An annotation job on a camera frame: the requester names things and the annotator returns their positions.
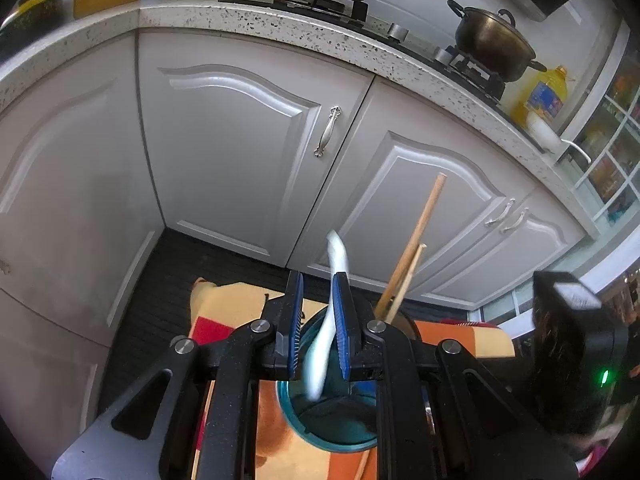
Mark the brown lidded cooking pot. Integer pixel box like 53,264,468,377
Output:
446,0,548,83

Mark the yellow lidded black pot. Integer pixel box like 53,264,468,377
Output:
0,0,66,61

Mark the dark ribbed floor mat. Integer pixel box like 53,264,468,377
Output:
115,227,471,401

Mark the teal rimmed white cup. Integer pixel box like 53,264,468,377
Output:
274,305,424,454

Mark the speckled stone countertop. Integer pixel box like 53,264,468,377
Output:
0,0,601,241

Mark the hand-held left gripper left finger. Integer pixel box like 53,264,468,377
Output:
50,270,305,480

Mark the white framed glass door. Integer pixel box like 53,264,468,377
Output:
557,20,640,311

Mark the yellow cooking oil bottle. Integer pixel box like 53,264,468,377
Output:
525,65,571,123

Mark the white plastic spoon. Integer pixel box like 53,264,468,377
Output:
302,230,351,402

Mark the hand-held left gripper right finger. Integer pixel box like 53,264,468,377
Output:
331,271,584,480

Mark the black gas hob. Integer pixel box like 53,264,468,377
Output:
217,0,507,102

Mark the wooden chopstick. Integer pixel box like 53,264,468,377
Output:
387,243,428,321
375,172,448,319

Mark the orange yellow printed blanket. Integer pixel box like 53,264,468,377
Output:
187,277,517,480

